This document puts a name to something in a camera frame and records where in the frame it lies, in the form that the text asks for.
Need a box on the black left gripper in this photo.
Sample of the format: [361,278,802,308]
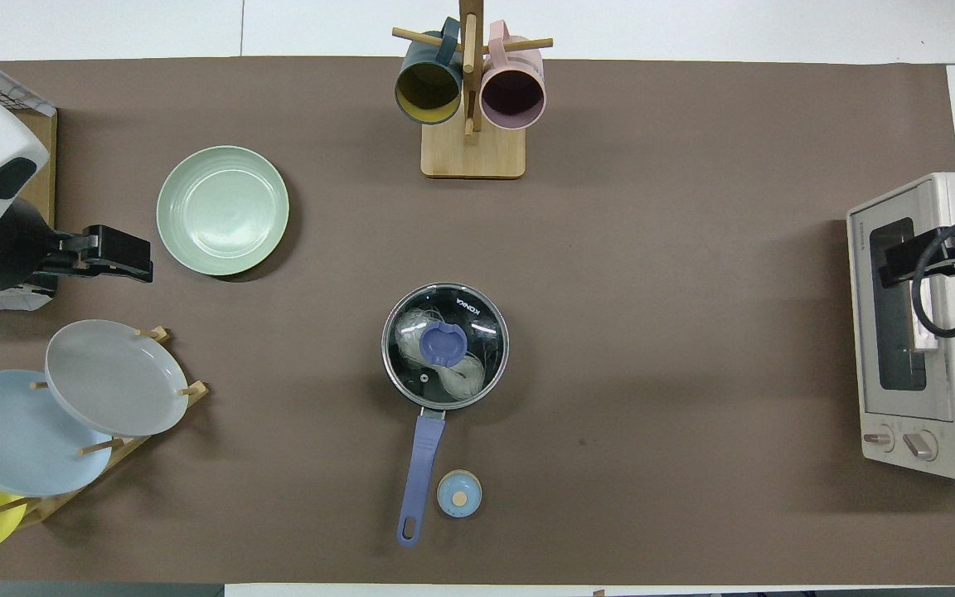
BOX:
[55,225,154,284]

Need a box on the glass lid purple knob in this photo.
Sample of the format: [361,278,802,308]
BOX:
[381,283,510,410]

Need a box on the light green plate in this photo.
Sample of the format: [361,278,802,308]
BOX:
[156,146,290,277]

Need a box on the grey plate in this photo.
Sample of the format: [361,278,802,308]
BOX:
[45,319,190,438]

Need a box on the wooden plate rack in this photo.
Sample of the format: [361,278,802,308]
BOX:
[0,326,210,529]

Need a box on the light blue plate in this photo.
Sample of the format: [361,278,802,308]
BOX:
[0,369,114,498]

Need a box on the cream toaster oven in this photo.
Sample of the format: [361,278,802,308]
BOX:
[846,172,955,481]

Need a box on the brown table mat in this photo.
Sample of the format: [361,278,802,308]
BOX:
[0,56,955,586]

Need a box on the dark teal mug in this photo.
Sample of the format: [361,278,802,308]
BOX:
[395,17,464,126]

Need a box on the wooden mug tree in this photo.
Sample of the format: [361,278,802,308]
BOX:
[391,0,555,180]

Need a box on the pink mug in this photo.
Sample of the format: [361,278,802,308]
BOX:
[480,20,547,131]

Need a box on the black pot purple handle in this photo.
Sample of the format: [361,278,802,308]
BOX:
[381,283,510,547]

